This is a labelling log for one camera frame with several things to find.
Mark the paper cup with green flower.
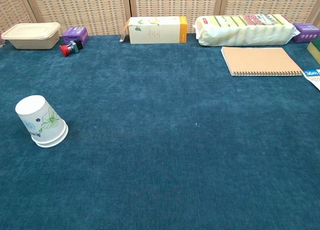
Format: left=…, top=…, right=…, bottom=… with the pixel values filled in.
left=14, top=95, right=68, bottom=143

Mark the blue carpet table cover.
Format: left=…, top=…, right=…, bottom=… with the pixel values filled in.
left=0, top=33, right=320, bottom=230

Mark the cream floral carton with orange end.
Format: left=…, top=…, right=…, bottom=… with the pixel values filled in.
left=119, top=16, right=188, bottom=45

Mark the woven folding screen panel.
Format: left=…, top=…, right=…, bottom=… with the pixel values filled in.
left=22, top=0, right=132, bottom=37
left=0, top=0, right=38, bottom=34
left=127, top=0, right=225, bottom=35
left=219, top=0, right=320, bottom=25

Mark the red emergency stop button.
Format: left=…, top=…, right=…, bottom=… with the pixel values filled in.
left=59, top=40, right=83, bottom=58

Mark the brown spiral notebook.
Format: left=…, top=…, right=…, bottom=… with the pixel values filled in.
left=220, top=47, right=305, bottom=77

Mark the pack of yellow sponges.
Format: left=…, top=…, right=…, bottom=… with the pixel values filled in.
left=192, top=14, right=301, bottom=47

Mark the purple tissue pack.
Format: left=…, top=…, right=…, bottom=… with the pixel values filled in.
left=291, top=23, right=320, bottom=44
left=62, top=26, right=89, bottom=45

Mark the beige lidded food container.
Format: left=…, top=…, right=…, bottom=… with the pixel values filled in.
left=0, top=22, right=61, bottom=50

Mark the blue and white package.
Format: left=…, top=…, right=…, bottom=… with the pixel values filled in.
left=301, top=69, right=320, bottom=91

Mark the green and yellow sponge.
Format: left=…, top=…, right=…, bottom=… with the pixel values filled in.
left=306, top=38, right=320, bottom=63

